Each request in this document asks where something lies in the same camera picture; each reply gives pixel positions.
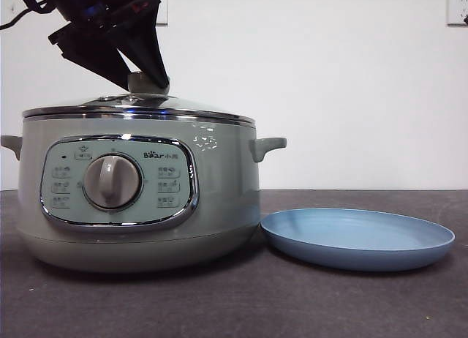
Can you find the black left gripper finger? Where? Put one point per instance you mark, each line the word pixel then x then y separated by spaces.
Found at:
pixel 151 49
pixel 95 54

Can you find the glass lid with green knob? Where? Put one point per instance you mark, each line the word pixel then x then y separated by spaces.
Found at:
pixel 140 82

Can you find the pale green electric steamer pot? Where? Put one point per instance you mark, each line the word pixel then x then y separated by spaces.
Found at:
pixel 226 191

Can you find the blue round plate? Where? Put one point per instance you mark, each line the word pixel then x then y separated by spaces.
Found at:
pixel 351 239

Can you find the white wall socket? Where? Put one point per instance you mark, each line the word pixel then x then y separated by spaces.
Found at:
pixel 457 9
pixel 165 9

